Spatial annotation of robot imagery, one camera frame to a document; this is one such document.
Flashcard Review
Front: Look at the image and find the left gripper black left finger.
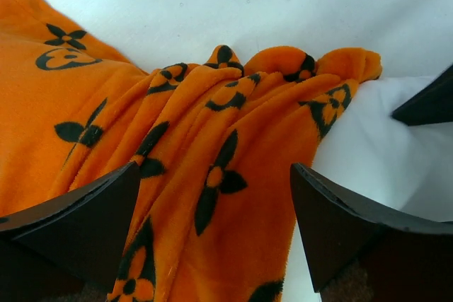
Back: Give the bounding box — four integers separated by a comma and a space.
1, 162, 140, 301

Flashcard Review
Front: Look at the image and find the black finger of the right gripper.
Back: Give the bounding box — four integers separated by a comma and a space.
391, 65, 452, 126

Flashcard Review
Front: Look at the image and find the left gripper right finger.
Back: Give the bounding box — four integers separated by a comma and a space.
290, 163, 452, 302

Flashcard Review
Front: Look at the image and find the orange patterned pillowcase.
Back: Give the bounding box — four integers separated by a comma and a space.
1, 0, 382, 301

